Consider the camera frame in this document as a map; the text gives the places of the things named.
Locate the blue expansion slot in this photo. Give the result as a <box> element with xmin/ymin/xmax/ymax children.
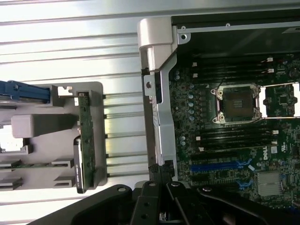
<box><xmin>191</xmin><ymin>164</ymin><xmax>250</xmax><ymax>172</ymax></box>

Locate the black open PC case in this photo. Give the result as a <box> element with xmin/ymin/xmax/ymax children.
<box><xmin>137</xmin><ymin>8</ymin><xmax>300</xmax><ymax>211</ymax></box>

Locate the silver chipset heatsink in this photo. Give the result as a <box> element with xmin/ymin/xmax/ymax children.
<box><xmin>257</xmin><ymin>172</ymin><xmax>285</xmax><ymax>196</ymax></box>

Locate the CPU socket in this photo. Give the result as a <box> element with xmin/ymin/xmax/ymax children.
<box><xmin>210</xmin><ymin>84</ymin><xmax>263</xmax><ymax>125</ymax></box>

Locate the green motherboard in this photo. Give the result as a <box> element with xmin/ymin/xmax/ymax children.
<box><xmin>170</xmin><ymin>53</ymin><xmax>300</xmax><ymax>211</ymax></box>

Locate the grey parts rack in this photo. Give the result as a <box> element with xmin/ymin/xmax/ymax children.
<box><xmin>0</xmin><ymin>81</ymin><xmax>108</xmax><ymax>194</ymax></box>

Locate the metal socket cover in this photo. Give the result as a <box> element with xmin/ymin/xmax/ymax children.
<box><xmin>259</xmin><ymin>82</ymin><xmax>300</xmax><ymax>120</ymax></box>

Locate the silver CPU chip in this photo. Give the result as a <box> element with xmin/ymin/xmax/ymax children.
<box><xmin>0</xmin><ymin>125</ymin><xmax>24</xmax><ymax>153</ymax></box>

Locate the hard disk with blue carrier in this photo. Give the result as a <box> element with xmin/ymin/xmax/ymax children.
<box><xmin>0</xmin><ymin>80</ymin><xmax>51</xmax><ymax>106</ymax></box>

